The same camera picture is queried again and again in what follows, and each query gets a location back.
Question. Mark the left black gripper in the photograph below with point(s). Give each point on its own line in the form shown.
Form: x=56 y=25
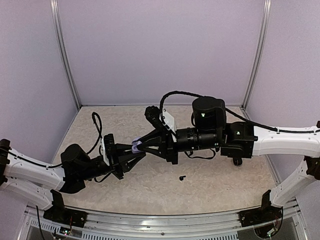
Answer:
x=119 y=161

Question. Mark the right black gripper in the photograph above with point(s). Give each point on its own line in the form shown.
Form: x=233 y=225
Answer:
x=168 y=152

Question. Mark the lilac earbud charging case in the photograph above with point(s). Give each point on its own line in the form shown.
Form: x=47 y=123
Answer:
x=134 y=147

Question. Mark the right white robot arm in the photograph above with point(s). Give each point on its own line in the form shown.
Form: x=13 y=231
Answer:
x=239 y=140

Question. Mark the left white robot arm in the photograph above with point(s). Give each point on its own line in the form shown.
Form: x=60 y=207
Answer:
x=42 y=184

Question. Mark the black earbud charging case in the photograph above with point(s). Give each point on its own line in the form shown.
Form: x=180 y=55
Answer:
x=237 y=161

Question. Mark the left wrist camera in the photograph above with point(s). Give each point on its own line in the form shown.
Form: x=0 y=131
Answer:
x=107 y=143

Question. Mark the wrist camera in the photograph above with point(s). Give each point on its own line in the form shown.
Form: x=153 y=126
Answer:
x=160 y=120
x=107 y=143

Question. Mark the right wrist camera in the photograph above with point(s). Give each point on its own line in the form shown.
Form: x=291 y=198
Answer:
x=160 y=120

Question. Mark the front aluminium rail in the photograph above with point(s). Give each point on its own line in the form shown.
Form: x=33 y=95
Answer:
x=143 y=219

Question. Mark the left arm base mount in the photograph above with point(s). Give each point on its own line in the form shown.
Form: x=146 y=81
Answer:
x=60 y=214

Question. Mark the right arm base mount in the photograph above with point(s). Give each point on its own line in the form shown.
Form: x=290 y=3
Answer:
x=265 y=213

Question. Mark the right aluminium frame post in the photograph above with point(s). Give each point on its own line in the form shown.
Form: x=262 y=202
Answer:
x=258 y=53

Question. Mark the aluminium frame post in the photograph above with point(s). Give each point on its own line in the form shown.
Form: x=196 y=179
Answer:
x=54 y=5
x=258 y=53

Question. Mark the left aluminium frame post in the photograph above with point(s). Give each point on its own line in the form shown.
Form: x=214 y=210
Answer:
x=54 y=5

